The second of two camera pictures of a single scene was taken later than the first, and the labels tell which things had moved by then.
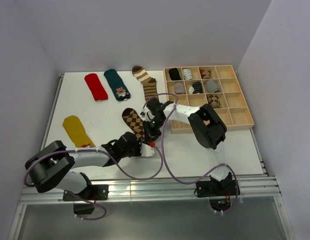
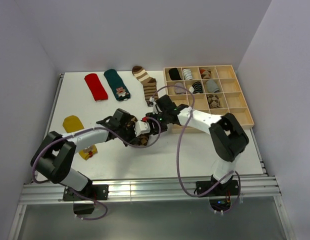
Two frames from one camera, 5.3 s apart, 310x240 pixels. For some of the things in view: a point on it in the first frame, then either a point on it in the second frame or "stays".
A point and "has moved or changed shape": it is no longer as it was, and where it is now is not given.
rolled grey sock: x=211 y=86 stays
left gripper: x=138 y=143 → x=133 y=139
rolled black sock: x=174 y=74 stays
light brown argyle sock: x=213 y=100 stays
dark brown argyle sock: x=135 y=122 has moved or changed shape
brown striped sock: x=149 y=83 stays
